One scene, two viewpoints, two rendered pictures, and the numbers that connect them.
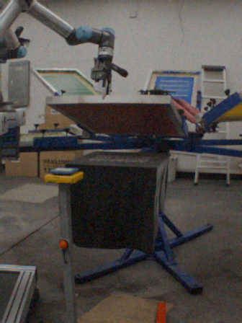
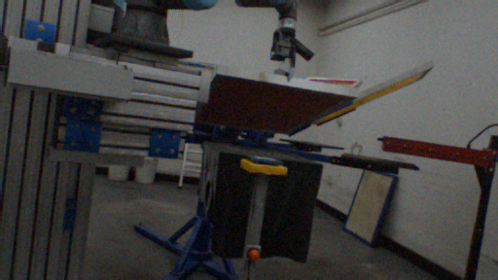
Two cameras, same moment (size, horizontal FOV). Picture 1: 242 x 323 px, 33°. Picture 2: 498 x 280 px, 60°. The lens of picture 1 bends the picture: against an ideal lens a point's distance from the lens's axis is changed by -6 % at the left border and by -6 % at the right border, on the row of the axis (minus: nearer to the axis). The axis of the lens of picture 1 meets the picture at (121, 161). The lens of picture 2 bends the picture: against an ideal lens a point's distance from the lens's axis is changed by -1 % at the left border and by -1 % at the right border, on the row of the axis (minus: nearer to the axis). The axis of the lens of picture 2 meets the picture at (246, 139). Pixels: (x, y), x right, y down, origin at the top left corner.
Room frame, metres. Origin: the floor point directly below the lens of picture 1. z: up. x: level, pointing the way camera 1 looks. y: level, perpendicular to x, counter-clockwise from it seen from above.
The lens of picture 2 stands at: (0.51, 0.99, 1.10)
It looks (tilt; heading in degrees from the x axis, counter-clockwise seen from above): 3 degrees down; 332
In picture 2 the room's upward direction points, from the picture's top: 8 degrees clockwise
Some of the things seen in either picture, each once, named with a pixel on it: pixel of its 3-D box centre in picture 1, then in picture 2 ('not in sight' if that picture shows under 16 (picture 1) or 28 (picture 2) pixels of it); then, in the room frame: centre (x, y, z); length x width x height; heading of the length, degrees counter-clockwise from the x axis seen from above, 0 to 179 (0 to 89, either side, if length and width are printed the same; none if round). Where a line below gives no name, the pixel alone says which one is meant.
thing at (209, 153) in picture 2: not in sight; (213, 182); (2.27, 0.17, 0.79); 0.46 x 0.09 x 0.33; 166
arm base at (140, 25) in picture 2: not in sight; (144, 27); (1.76, 0.69, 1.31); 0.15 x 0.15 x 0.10
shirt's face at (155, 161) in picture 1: (121, 158); (258, 152); (2.22, 0.00, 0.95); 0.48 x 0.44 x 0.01; 166
